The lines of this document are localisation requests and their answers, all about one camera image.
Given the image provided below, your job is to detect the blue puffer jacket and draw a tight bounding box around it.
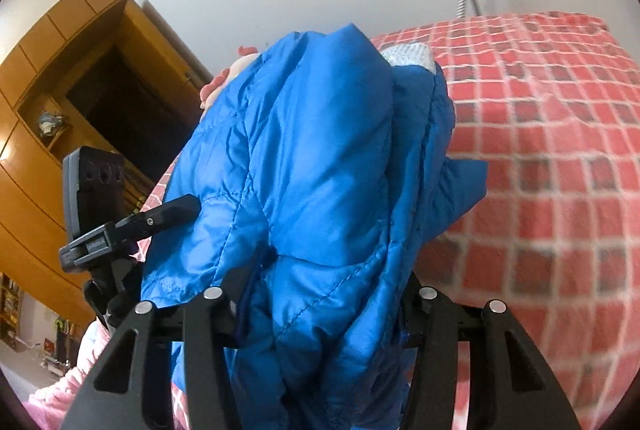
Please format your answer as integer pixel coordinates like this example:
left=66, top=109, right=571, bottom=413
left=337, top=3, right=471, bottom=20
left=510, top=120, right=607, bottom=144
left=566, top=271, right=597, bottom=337
left=142, top=25, right=487, bottom=429

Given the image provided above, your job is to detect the pink fabric sleeve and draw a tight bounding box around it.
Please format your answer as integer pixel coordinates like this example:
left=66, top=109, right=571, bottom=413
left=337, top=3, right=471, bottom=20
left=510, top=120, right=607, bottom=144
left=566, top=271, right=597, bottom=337
left=23, top=320, right=111, bottom=429

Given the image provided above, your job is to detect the pink plush toy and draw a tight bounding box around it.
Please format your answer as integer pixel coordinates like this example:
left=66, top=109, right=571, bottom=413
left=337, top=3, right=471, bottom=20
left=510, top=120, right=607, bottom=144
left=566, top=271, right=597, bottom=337
left=200, top=46, right=259, bottom=115

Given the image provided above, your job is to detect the wooden wardrobe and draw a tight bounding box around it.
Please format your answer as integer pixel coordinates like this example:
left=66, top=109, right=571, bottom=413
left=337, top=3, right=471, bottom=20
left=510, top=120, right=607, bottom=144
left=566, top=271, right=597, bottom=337
left=1, top=0, right=203, bottom=326

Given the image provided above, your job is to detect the small figurine on shelf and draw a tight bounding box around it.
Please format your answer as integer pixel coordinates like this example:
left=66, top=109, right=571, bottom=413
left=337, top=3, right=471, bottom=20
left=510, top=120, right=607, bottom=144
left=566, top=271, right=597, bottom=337
left=38, top=112, right=68, bottom=138

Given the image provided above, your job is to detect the red plaid bed cover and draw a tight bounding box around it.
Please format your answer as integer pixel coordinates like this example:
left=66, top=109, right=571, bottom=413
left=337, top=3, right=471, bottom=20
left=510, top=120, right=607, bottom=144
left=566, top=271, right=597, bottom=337
left=131, top=10, right=640, bottom=430

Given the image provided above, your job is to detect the black camera box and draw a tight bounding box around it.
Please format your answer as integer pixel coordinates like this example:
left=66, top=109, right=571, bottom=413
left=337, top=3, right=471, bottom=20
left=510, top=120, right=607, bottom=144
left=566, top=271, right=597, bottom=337
left=63, top=146, right=125, bottom=242

